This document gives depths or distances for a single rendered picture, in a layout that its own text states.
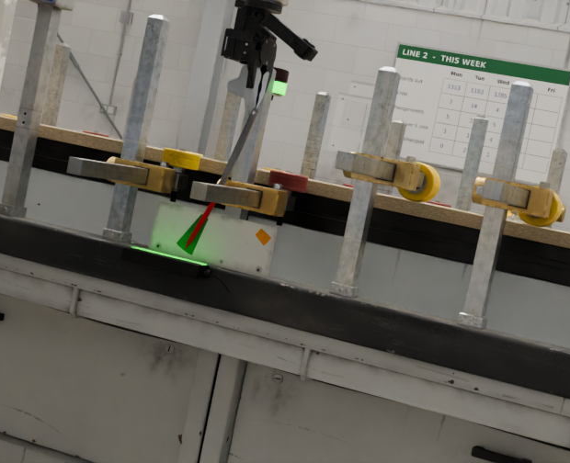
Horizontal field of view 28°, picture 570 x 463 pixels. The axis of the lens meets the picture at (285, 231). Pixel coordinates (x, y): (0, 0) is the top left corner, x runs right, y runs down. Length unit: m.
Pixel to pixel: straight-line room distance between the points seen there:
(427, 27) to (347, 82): 0.79
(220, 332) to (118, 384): 0.44
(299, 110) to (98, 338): 7.20
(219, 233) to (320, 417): 0.48
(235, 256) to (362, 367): 0.33
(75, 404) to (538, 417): 1.11
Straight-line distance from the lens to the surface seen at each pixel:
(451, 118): 9.40
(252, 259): 2.23
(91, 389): 2.70
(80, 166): 2.11
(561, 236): 2.28
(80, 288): 2.43
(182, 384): 2.59
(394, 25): 9.64
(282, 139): 9.78
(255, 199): 2.20
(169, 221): 2.30
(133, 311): 2.38
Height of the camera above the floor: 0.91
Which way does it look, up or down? 3 degrees down
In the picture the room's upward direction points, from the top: 12 degrees clockwise
